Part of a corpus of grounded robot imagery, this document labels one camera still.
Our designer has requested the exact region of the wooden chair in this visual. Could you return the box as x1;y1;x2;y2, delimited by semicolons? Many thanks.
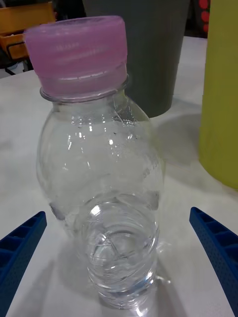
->
0;1;57;75

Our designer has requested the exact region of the clear bottle with pink cap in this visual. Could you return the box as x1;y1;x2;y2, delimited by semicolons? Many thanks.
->
23;15;166;310

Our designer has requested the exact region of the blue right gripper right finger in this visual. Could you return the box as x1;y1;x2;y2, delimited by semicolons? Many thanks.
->
189;207;238;317

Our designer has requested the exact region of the grey plastic bin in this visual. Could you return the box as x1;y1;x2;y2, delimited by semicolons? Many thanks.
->
81;0;191;118

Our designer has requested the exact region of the yellow-green plastic bin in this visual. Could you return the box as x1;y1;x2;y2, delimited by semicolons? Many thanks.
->
198;0;238;191

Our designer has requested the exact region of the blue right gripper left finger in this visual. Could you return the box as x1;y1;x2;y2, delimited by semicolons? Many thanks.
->
0;211;48;317

